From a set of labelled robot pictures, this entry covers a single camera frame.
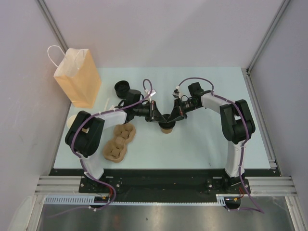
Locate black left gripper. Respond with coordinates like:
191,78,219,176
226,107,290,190
133,101,166,123

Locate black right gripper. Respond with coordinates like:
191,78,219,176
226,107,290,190
168,98,201,123

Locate black plastic cup lid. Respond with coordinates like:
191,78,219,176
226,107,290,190
158,114,176,129

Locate brown paper coffee cup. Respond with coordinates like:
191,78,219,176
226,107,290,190
161,128,173,134

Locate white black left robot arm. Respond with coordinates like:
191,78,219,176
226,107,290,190
65,90,167,193

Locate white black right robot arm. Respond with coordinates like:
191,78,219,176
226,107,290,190
167,82,256,193

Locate stack of black cup lids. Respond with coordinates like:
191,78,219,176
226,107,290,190
114,80,130,99

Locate brown pulp cup carrier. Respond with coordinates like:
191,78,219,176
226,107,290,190
103,123,136,163

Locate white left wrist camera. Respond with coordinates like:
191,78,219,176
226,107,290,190
148,89,156,98

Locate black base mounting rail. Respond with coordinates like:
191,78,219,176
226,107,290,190
50,169,250,203

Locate brown paper bag white handles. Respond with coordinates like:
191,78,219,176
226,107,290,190
48,45,102,108

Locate white slotted cable duct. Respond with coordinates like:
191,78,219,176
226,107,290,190
44,194,241,209

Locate left aluminium frame post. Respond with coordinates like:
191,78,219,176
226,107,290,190
35,0,68,51

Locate aluminium frame post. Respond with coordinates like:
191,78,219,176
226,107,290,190
35,0,68,51
247,0,293,73

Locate right aluminium frame post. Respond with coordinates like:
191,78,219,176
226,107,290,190
247,0,293,73

